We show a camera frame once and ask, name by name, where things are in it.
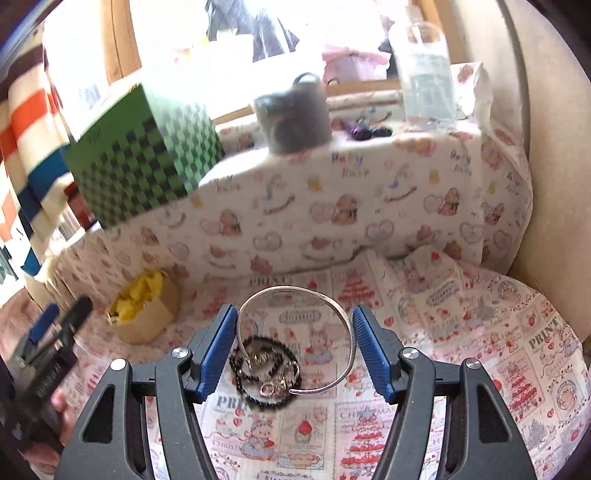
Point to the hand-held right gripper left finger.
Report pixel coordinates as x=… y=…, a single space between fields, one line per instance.
x=217 y=355

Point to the silver charm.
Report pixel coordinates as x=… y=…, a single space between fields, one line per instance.
x=272 y=390

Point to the bear print cloth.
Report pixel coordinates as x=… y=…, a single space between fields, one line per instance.
x=323 y=207

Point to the clear spray bottle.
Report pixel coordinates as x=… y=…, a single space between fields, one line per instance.
x=425 y=78

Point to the yellow cloth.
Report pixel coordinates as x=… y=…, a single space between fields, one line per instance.
x=136 y=295

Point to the person's left hand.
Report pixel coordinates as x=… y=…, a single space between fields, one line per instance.
x=63 y=410

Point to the green checkered box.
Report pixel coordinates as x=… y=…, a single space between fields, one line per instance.
x=138 y=157

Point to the silver bangle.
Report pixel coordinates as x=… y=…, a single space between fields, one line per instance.
x=351 y=341

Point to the striped curtain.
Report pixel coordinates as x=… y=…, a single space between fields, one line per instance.
x=27 y=152

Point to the strawberry print cloth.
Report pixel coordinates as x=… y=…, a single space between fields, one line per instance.
x=461 y=346

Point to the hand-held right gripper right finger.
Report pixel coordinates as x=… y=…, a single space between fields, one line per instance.
x=369 y=350

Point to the wooden window frame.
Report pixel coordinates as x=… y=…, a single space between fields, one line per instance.
x=124 y=46

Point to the hexagonal cardboard box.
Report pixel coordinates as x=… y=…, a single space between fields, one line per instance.
x=147 y=318

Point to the grey plastic jar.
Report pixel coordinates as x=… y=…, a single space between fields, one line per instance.
x=295 y=115

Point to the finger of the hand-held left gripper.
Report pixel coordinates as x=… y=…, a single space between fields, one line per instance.
x=76 y=314
x=45 y=321

